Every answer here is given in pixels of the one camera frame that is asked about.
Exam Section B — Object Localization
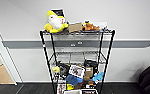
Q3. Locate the brown cardboard box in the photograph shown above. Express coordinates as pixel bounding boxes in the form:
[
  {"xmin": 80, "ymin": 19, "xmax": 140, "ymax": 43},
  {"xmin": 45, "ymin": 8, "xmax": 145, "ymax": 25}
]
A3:
[{"xmin": 68, "ymin": 22, "xmax": 84, "ymax": 34}]

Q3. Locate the black bag with grey print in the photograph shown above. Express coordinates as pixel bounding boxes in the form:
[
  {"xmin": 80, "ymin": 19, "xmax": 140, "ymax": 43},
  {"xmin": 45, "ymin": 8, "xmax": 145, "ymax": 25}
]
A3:
[{"xmin": 84, "ymin": 59, "xmax": 99, "ymax": 72}]

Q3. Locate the orange brown plush toy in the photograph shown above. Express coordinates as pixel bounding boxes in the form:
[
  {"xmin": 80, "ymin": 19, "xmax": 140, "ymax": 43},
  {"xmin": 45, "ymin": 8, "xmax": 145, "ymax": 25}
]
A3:
[{"xmin": 82, "ymin": 21, "xmax": 101, "ymax": 33}]

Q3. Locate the large black bag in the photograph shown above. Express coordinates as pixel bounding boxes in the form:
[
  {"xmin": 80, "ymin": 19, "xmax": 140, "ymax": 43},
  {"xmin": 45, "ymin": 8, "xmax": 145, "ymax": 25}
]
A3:
[{"xmin": 57, "ymin": 63, "xmax": 72, "ymax": 81}]

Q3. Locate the small brown box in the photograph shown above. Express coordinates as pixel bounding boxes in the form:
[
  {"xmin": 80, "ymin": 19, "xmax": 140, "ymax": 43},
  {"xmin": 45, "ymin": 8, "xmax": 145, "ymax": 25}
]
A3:
[{"xmin": 84, "ymin": 67, "xmax": 95, "ymax": 81}]

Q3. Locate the small yellow toy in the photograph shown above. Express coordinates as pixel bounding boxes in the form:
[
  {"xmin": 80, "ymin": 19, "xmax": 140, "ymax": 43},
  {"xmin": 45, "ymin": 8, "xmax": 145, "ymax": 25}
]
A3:
[{"xmin": 52, "ymin": 65, "xmax": 61, "ymax": 75}]

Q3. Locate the yellow and white plush toy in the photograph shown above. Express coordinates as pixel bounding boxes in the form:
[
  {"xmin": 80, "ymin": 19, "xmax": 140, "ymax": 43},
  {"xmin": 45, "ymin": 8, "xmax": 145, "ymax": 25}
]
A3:
[{"xmin": 44, "ymin": 9, "xmax": 69, "ymax": 34}]

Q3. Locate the dark blue bag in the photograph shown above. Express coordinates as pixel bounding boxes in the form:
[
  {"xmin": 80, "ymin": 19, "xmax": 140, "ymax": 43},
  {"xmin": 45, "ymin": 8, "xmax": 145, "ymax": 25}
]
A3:
[{"xmin": 66, "ymin": 74, "xmax": 83, "ymax": 87}]

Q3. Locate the light blue bag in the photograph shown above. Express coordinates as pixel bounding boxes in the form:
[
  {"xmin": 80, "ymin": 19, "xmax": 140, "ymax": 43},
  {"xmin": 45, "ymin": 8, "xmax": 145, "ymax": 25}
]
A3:
[{"xmin": 92, "ymin": 71, "xmax": 105, "ymax": 83}]

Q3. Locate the black framed picture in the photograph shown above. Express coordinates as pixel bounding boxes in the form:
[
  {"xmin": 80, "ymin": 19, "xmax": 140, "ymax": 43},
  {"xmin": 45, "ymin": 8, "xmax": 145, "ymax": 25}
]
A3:
[{"xmin": 51, "ymin": 8, "xmax": 67, "ymax": 19}]

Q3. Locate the yellow packet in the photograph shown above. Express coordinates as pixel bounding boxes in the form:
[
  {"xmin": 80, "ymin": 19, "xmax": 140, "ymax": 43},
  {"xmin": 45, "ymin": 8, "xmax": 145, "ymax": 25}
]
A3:
[{"xmin": 66, "ymin": 83, "xmax": 75, "ymax": 92}]

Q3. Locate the dark packet with orange print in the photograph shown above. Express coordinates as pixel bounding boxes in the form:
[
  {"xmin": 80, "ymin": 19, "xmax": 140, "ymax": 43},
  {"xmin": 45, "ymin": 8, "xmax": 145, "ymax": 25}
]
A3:
[{"xmin": 85, "ymin": 80, "xmax": 97, "ymax": 90}]

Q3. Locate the red and white packet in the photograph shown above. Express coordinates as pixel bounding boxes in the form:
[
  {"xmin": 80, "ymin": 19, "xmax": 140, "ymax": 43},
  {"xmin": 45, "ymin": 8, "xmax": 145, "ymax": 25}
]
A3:
[{"xmin": 56, "ymin": 83, "xmax": 67, "ymax": 94}]

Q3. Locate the white wall socket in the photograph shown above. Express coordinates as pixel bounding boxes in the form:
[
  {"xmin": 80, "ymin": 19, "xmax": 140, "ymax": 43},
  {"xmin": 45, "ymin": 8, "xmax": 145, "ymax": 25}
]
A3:
[
  {"xmin": 77, "ymin": 40, "xmax": 84, "ymax": 46},
  {"xmin": 70, "ymin": 42, "xmax": 76, "ymax": 47}
]

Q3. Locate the black wire shelf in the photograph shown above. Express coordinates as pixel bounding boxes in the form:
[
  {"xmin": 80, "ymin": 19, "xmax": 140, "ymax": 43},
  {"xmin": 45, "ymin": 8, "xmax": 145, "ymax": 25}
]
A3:
[{"xmin": 39, "ymin": 28, "xmax": 116, "ymax": 94}]

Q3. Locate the long grey wall band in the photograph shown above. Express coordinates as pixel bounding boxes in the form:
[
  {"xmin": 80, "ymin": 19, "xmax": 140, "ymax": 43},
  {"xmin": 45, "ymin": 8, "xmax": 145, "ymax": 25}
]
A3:
[{"xmin": 2, "ymin": 39, "xmax": 150, "ymax": 50}]

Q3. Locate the white door frame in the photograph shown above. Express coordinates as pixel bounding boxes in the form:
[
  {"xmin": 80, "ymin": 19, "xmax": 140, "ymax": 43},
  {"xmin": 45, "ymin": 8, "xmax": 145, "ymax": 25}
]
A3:
[{"xmin": 0, "ymin": 15, "xmax": 24, "ymax": 85}]

